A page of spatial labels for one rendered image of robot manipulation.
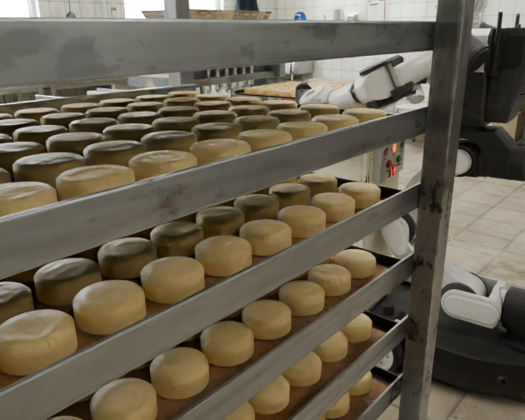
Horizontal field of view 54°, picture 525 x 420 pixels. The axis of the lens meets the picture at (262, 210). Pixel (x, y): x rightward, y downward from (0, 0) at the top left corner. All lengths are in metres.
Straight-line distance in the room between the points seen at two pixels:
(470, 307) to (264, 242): 1.60
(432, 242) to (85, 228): 0.45
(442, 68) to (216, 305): 0.36
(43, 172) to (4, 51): 0.14
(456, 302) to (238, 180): 1.71
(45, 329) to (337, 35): 0.31
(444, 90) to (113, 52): 0.40
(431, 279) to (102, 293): 0.41
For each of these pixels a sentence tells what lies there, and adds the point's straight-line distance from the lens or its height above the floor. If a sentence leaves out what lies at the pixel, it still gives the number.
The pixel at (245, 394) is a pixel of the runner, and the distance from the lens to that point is 0.45.
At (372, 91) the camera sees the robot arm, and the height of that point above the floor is 1.07.
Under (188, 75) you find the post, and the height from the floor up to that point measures 1.17.
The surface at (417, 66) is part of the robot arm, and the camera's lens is 1.54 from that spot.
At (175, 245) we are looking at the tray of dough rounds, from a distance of 0.48.
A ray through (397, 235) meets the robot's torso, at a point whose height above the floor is 0.51.
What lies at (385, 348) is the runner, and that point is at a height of 0.87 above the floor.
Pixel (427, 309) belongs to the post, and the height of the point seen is 0.91.
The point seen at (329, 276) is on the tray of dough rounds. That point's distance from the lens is 0.60.
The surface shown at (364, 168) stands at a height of 0.76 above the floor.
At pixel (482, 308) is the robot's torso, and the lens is 2.01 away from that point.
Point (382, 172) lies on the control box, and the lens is 1.96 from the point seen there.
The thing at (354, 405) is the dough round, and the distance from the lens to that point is 0.74.
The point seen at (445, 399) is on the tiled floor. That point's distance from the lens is 2.04.
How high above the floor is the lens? 1.24
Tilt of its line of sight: 19 degrees down
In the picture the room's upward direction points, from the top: 1 degrees counter-clockwise
